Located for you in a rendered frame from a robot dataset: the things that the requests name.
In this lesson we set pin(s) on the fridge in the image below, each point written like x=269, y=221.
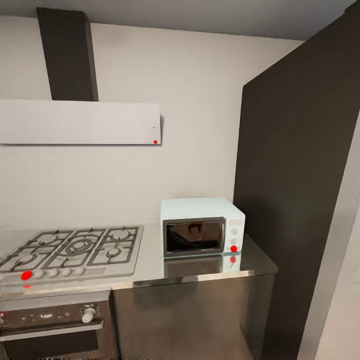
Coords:
x=297, y=180

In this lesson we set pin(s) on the burner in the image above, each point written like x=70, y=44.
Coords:
x=72, y=254

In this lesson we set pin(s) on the range hood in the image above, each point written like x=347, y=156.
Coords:
x=74, y=115

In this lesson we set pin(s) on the oven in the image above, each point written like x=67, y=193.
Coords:
x=78, y=326

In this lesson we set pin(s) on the microwave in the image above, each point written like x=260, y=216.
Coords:
x=198, y=226

